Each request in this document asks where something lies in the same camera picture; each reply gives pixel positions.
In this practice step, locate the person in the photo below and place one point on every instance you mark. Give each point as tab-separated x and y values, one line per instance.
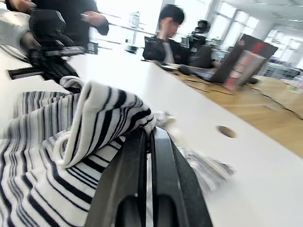
71	19
165	45

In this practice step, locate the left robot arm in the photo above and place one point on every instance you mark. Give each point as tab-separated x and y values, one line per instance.
11	26

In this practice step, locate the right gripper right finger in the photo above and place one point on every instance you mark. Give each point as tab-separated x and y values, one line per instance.
170	184

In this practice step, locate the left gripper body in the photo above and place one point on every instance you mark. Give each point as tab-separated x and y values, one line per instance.
45	45

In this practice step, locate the black laptop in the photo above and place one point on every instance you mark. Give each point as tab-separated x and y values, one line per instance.
220	68

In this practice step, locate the red and black box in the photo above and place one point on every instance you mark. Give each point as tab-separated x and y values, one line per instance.
251	61

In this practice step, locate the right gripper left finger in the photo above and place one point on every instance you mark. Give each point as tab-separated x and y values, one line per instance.
118	184

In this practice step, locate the black white striped T-shirt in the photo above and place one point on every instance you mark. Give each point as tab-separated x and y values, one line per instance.
94	118

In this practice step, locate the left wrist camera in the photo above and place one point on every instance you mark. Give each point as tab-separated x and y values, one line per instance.
47	20

